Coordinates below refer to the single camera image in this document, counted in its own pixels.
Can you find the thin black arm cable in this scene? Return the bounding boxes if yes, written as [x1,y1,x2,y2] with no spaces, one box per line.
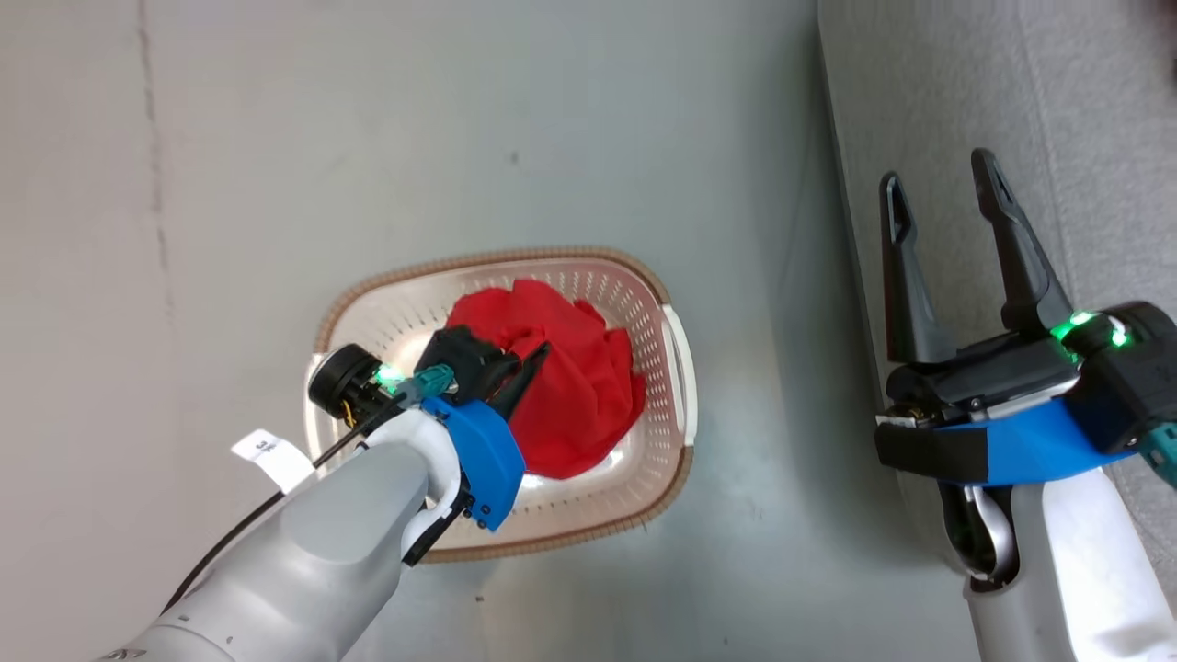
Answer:
[161,395,433,617]

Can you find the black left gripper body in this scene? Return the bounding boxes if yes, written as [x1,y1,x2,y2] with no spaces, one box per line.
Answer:
[308,326,521,427]

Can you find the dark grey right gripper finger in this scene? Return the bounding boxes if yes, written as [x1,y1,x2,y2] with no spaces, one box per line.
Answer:
[878,171,958,365]
[970,148,1076,335]

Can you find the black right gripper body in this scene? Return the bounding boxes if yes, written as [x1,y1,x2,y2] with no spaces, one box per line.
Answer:
[886,302,1177,452]

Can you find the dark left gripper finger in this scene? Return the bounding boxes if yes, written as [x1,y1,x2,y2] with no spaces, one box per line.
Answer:
[490,341,554,417]

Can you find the grey fabric sofa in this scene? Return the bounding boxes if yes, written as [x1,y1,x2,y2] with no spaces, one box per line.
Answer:
[817,0,1177,635]

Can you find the white cable label tag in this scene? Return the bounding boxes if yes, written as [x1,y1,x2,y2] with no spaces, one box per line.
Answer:
[230,428,316,496]

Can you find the white perforated laundry basket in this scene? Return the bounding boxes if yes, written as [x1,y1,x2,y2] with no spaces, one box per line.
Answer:
[303,245,699,564]

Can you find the red cloth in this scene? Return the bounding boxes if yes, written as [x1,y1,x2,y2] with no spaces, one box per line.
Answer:
[444,279,647,481]

